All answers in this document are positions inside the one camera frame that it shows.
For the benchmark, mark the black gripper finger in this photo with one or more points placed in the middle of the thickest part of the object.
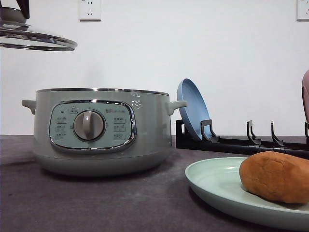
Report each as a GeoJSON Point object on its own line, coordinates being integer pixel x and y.
{"type": "Point", "coordinates": [24, 7]}

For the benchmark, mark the glass lid with green knob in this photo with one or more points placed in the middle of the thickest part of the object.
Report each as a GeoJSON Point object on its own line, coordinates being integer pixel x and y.
{"type": "Point", "coordinates": [14, 32]}

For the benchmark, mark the green plate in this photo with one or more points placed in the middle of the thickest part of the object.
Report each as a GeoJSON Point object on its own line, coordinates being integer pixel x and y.
{"type": "Point", "coordinates": [219, 180]}

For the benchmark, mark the brown potato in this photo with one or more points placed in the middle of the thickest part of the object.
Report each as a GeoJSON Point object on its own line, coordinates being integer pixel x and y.
{"type": "Point", "coordinates": [277, 175]}

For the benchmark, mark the green electric steamer pot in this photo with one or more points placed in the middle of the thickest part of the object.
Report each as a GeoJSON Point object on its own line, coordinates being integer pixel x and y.
{"type": "Point", "coordinates": [99, 131]}

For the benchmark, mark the blue plate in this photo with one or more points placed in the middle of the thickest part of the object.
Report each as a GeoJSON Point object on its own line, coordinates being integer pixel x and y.
{"type": "Point", "coordinates": [196, 109]}

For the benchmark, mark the black plate rack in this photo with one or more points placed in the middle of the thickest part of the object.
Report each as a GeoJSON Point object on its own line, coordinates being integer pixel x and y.
{"type": "Point", "coordinates": [252, 144]}

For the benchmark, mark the pink plate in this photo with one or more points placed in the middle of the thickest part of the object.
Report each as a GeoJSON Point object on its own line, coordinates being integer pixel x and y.
{"type": "Point", "coordinates": [305, 95]}

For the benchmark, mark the white wall socket left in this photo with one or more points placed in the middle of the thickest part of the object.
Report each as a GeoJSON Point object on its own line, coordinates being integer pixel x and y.
{"type": "Point", "coordinates": [90, 11]}

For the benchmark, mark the white wall socket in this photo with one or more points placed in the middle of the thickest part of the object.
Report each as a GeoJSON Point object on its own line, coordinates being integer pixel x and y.
{"type": "Point", "coordinates": [90, 11]}
{"type": "Point", "coordinates": [302, 10]}

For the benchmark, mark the white wall socket right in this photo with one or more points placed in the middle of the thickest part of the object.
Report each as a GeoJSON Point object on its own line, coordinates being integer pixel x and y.
{"type": "Point", "coordinates": [302, 10]}

